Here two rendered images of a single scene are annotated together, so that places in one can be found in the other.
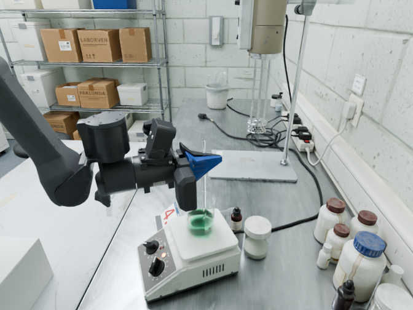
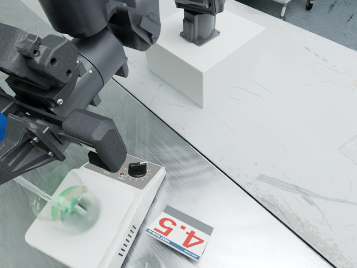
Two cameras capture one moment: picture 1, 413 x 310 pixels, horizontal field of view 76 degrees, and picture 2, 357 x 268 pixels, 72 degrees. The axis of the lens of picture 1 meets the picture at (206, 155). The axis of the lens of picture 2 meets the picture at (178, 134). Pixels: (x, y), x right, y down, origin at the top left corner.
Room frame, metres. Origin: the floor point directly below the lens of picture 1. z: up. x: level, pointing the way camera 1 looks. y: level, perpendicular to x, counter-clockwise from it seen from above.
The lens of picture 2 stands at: (0.61, 0.05, 1.33)
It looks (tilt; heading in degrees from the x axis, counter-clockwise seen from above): 56 degrees down; 141
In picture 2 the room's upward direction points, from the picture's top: 9 degrees counter-clockwise
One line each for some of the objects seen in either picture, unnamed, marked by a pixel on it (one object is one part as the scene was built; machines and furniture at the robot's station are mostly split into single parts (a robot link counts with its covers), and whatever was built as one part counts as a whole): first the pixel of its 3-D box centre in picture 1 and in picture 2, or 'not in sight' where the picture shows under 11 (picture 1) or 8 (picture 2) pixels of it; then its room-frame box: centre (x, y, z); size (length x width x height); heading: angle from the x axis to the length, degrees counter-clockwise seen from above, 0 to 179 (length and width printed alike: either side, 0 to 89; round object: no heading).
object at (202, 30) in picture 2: not in sight; (199, 21); (0.29, 0.41, 1.04); 0.07 x 0.07 x 0.06; 85
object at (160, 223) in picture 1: (168, 219); (180, 229); (0.52, 0.10, 0.92); 0.09 x 0.06 x 0.04; 16
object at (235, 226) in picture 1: (236, 218); not in sight; (0.51, -0.08, 0.94); 0.03 x 0.03 x 0.07
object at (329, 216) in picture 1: (331, 220); not in sight; (0.48, -0.30, 0.95); 0.06 x 0.06 x 0.11
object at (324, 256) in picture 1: (324, 255); not in sight; (0.40, -0.26, 0.93); 0.02 x 0.02 x 0.06
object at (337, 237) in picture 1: (337, 242); not in sight; (0.42, -0.29, 0.94); 0.05 x 0.05 x 0.09
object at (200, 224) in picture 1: (198, 216); (71, 202); (0.41, 0.02, 1.03); 0.07 x 0.06 x 0.08; 133
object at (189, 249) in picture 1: (201, 232); (81, 215); (0.41, 0.01, 0.98); 0.12 x 0.12 x 0.01; 20
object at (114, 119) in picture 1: (93, 155); (101, 8); (0.36, 0.18, 1.20); 0.11 x 0.08 x 0.12; 105
